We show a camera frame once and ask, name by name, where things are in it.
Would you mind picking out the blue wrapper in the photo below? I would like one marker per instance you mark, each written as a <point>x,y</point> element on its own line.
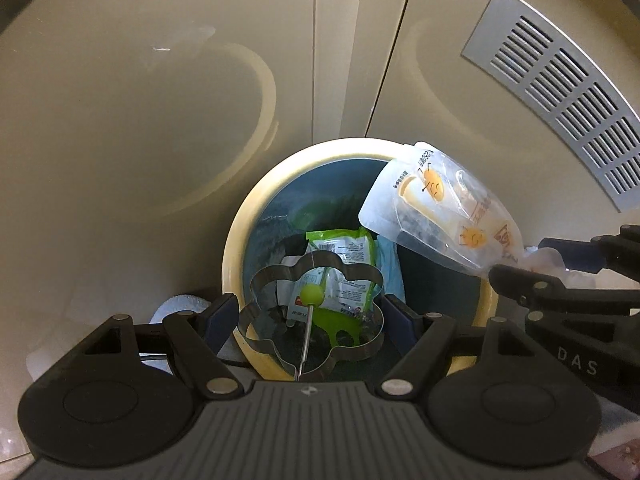
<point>390,270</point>

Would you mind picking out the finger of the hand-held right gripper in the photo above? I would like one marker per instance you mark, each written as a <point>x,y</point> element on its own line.
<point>590,255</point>
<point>560,340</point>

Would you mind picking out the yellow rim waste bin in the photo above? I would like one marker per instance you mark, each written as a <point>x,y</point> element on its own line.
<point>280,170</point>

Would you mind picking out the blue white fabric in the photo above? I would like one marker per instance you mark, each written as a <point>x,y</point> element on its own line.
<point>620,425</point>

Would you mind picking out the flower-shaped metal egg mould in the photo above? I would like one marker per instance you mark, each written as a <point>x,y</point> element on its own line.
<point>312,294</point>

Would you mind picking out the cream cabinet door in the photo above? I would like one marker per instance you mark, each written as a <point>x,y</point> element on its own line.
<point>450,110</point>
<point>125,135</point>

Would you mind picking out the narrow cream cabinet panel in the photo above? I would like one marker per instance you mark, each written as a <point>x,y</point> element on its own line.
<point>360,35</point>

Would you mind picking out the green rabbit print packet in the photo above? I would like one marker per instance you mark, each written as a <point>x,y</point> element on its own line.
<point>340,250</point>

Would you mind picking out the grey vent grille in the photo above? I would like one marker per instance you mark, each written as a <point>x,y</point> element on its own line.
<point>560,90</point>

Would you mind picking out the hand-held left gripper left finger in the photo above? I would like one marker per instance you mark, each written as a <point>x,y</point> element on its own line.
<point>222,317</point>

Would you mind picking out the clear printed plastic pouch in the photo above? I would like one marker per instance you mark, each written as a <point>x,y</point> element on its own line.
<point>440,210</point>

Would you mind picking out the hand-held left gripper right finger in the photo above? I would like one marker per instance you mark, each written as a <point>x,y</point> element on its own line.
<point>400,317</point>

